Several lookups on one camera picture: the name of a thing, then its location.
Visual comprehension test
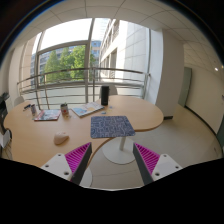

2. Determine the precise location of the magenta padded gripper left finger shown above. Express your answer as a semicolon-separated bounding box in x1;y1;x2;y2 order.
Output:
42;143;92;185

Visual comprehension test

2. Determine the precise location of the grey door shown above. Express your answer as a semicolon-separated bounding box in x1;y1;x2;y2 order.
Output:
178;67;192;107

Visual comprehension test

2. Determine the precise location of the white table pedestal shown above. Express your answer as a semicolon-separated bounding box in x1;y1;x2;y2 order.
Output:
102;137;135;165

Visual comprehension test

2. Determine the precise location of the silver drink can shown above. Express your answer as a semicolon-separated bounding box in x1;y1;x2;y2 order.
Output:
31;104;36;116

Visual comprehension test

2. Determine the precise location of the blue patterned mouse pad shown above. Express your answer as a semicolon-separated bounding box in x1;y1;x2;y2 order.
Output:
90;116;135;139

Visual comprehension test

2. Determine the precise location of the black device at left edge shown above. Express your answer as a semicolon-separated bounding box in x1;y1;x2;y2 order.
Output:
0;93;10;148

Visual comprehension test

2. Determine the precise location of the open magazine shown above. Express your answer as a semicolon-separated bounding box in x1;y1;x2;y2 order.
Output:
72;102;103;117

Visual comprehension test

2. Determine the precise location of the white chair back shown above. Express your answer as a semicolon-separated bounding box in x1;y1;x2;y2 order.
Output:
14;96;24;107

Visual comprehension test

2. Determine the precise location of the black cylindrical speaker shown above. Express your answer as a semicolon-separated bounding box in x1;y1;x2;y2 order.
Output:
101;86;109;106

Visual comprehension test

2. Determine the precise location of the beige computer mouse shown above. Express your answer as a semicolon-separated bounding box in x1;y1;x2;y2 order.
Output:
54;132;69;145

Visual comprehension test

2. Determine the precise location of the metal window railing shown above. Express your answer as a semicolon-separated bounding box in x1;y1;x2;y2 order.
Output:
17;67;150;109

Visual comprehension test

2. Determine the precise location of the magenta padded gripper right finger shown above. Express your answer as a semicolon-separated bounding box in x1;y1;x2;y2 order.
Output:
133;143;182;185

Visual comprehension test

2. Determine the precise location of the red-edged book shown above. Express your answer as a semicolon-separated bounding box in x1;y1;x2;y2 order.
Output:
35;109;61;121

